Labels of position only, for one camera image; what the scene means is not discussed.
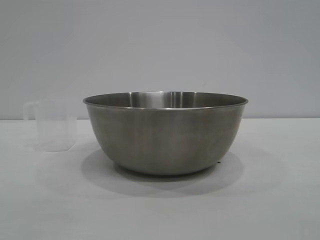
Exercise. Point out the translucent plastic measuring cup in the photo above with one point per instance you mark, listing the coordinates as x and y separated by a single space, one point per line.
55 125

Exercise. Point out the stainless steel mixing bowl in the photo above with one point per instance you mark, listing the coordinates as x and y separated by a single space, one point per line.
165 135

